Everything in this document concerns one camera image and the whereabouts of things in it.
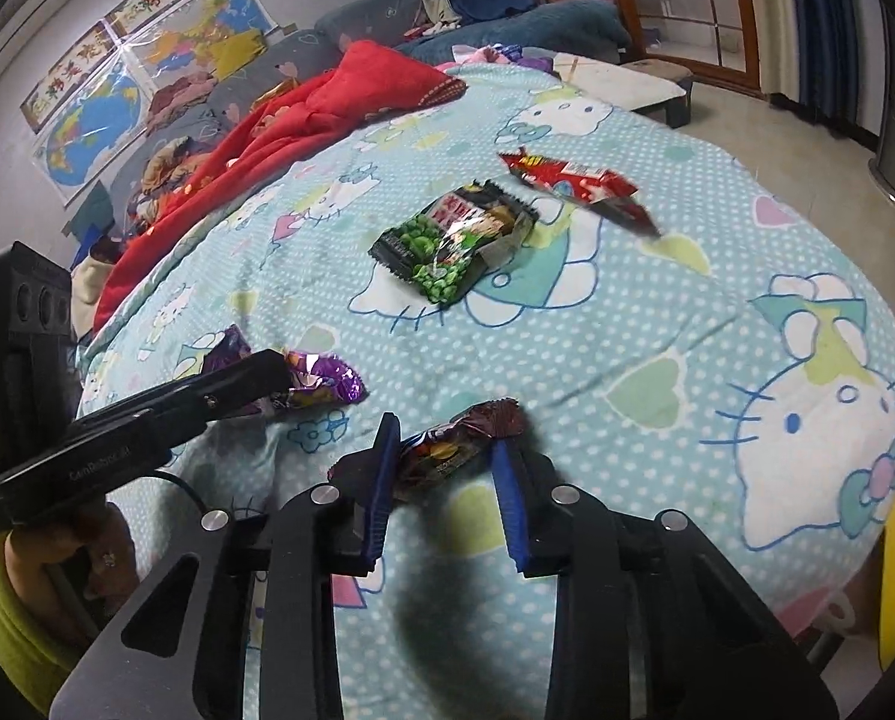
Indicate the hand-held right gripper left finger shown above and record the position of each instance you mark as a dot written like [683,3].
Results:
[383,495]

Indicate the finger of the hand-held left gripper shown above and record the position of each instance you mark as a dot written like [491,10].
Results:
[237,382]

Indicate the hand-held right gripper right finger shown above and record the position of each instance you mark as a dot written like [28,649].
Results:
[509,510]

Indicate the dark brown candy wrapper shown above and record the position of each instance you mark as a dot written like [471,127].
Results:
[447,450]

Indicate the purple foil wrapper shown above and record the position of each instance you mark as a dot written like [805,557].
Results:
[327,375]

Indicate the person's left forearm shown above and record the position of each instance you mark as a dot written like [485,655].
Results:
[12,630]

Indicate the person's left hand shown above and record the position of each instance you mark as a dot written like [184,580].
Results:
[109,577]

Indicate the cat print bedsheet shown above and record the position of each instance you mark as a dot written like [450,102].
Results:
[642,330]

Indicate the colourful clothes pile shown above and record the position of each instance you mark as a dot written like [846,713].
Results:
[173,165]

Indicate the green pea snack packet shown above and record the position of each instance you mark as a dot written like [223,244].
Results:
[440,255]

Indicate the world map poster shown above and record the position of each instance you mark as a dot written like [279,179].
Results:
[94,135]

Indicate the red blanket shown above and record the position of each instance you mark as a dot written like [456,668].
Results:
[342,90]

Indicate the red snack packet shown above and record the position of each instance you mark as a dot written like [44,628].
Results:
[567,176]

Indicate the country map poster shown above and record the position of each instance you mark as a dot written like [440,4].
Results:
[207,30]

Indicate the pink cloth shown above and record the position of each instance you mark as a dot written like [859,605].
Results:
[485,54]

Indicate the white low bench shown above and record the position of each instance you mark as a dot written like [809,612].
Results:
[620,79]

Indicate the wooden glass door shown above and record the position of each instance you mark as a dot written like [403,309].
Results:
[680,0]

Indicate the blue curtain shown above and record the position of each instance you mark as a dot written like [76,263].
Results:
[822,30]

